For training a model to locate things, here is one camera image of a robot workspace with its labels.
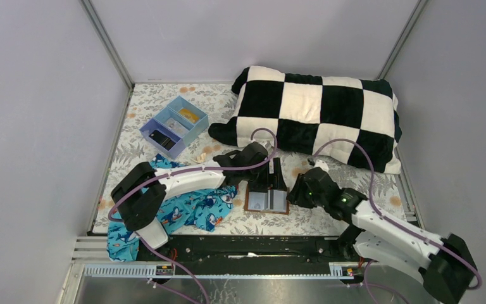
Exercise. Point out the blue shark print shorts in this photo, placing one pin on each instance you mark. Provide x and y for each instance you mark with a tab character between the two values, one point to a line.
203	209

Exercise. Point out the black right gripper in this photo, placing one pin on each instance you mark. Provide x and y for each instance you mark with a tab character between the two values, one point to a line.
297	192

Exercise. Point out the perforated metal cable tray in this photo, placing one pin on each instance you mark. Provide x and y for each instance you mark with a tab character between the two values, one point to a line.
166	271

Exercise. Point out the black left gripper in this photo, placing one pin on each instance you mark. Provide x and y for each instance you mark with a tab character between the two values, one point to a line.
262	179

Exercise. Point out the silver card in box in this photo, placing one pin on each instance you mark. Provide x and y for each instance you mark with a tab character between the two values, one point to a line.
176	127

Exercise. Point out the blue three-compartment organizer box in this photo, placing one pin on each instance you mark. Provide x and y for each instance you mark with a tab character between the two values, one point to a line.
171	111

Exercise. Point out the gold card in box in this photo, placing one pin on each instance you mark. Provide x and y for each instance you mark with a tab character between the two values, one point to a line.
189	115

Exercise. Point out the black white checkered pillow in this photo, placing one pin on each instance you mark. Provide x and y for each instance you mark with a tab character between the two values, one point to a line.
353	121

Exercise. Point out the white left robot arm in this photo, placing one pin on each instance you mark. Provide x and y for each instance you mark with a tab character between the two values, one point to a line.
139	197

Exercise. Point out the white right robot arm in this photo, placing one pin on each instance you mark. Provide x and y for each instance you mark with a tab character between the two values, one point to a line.
444	266

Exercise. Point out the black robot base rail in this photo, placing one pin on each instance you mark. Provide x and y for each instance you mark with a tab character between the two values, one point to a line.
278	252

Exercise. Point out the black card in box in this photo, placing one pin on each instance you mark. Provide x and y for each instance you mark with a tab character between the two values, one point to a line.
163	140

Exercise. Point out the brown leather card holder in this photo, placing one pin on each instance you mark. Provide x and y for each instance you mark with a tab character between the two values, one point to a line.
267	201

